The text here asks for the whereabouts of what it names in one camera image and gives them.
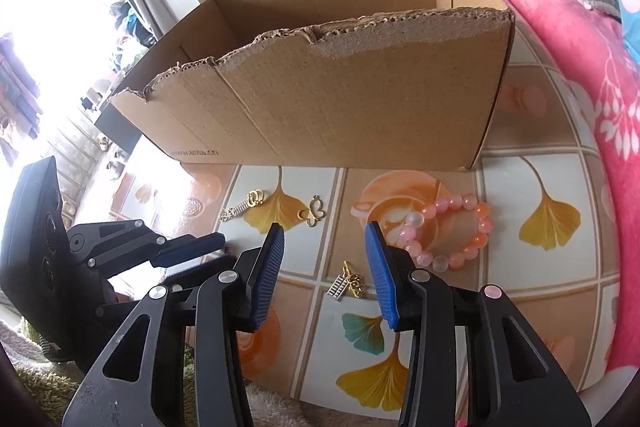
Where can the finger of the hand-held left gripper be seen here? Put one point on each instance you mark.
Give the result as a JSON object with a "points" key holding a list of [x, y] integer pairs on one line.
{"points": [[190, 247], [205, 268]]}

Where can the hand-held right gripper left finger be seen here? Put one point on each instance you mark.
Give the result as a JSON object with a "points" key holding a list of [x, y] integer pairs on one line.
{"points": [[267, 277]]}

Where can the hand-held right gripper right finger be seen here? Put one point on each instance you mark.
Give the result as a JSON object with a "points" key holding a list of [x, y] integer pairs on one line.
{"points": [[380, 277]]}

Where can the silver ladder charm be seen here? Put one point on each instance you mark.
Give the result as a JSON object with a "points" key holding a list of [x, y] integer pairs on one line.
{"points": [[336, 288]]}

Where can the gold key-shaped charm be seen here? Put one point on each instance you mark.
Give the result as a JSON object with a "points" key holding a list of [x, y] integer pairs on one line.
{"points": [[255, 197]]}

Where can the brown cardboard box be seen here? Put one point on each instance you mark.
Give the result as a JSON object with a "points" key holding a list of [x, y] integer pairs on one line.
{"points": [[350, 107]]}

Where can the white slipper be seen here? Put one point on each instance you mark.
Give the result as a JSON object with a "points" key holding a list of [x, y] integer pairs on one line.
{"points": [[116, 168], [103, 143]]}

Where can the black flat panel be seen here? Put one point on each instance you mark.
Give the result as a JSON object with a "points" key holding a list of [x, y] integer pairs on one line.
{"points": [[120, 132]]}

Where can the ginkgo print table cover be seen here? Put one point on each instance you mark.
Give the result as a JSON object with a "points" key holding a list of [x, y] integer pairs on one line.
{"points": [[525, 307]]}

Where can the green shaggy mat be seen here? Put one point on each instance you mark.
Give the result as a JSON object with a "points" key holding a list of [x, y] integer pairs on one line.
{"points": [[45, 392]]}

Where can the pile of clothes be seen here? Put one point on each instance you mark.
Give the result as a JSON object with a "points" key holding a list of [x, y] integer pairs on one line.
{"points": [[127, 27]]}

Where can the pink floral blanket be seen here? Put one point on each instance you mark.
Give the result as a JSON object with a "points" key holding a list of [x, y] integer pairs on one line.
{"points": [[600, 82]]}

